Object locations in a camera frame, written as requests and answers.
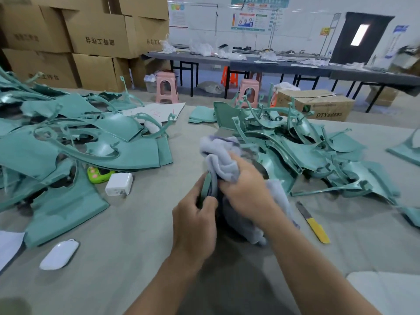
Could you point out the brown cardboard box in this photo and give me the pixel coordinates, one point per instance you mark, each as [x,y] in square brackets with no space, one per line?
[315,105]

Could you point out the colourful wall poster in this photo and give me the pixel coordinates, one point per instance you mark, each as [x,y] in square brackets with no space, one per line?
[250,20]

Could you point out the white paper sheet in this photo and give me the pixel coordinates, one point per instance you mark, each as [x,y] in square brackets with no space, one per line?
[154,111]

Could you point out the white foam sheet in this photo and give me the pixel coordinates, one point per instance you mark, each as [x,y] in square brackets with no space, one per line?
[387,292]

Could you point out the green and yellow gadget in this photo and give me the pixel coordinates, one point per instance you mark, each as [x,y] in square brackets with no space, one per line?
[100,174]

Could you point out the person's left hand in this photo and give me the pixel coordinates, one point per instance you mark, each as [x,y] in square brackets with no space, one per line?
[195,229]

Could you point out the person's left forearm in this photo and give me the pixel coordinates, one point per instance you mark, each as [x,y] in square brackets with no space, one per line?
[164,288]

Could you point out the white oval plastic piece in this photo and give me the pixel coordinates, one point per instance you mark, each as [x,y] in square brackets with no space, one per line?
[59,254]

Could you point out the heap of clear plastic bags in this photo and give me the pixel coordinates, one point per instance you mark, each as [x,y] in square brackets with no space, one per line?
[203,50]

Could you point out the long grey work table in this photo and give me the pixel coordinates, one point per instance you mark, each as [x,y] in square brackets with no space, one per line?
[289,63]

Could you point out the pink plastic stool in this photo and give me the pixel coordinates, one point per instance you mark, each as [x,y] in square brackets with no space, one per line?
[166,87]
[248,93]

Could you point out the pile of green plastic parts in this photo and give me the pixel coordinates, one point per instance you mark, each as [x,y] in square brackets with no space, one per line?
[65,154]

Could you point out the stack of brown cardboard boxes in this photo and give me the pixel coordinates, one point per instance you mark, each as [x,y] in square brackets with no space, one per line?
[85,39]

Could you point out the single green plastic part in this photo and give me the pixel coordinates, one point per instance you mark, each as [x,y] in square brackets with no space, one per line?
[208,183]

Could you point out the white power adapter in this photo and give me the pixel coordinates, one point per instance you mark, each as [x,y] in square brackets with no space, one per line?
[119,184]

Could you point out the orange object under table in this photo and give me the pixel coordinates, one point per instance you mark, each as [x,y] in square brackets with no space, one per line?
[230,77]

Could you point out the person's right forearm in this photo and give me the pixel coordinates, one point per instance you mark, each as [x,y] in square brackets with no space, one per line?
[318,272]

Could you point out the grey-blue wiping cloth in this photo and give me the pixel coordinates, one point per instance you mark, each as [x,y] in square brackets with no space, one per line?
[223,160]

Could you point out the person's right hand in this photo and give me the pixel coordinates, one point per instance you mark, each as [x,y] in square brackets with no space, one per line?
[249,193]

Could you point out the dark door with window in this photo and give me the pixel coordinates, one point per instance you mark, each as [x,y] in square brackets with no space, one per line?
[361,37]

